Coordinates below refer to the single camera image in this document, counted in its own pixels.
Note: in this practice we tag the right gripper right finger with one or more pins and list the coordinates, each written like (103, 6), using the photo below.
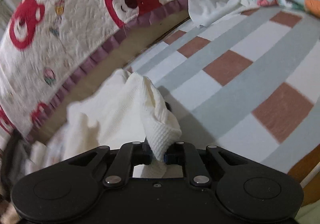
(186, 155)

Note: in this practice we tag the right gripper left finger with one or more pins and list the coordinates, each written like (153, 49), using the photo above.
(121, 162)

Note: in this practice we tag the cream zip-up hoodie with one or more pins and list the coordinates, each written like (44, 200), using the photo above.
(126, 108)

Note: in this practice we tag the checkered play mat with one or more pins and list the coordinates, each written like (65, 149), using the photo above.
(249, 84)

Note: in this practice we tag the dark brown knit sweater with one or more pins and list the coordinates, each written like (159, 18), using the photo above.
(7, 158)

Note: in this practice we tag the light green blanket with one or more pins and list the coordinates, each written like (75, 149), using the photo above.
(309, 214)

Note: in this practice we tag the white quilted bear bedspread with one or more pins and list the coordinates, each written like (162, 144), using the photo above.
(57, 51)

